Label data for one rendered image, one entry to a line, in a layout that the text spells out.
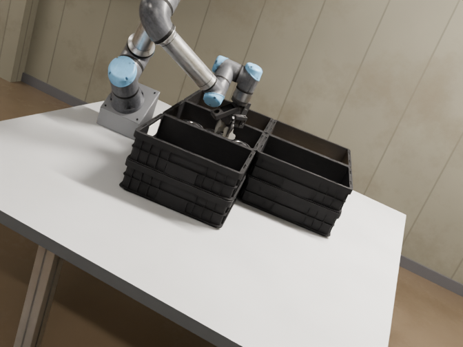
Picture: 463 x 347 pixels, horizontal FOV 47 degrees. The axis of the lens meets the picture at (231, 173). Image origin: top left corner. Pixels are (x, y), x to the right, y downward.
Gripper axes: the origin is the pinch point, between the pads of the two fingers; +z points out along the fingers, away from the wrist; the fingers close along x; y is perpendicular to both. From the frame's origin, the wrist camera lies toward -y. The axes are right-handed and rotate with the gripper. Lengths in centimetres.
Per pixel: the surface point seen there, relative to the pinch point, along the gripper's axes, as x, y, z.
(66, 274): 11, -40, 87
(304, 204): -45.2, 16.1, -0.2
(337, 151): -10, 64, -6
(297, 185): -40.5, 12.7, -6.0
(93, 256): -60, -73, 8
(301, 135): 4, 51, -5
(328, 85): 89, 147, -5
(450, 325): -64, 183, 78
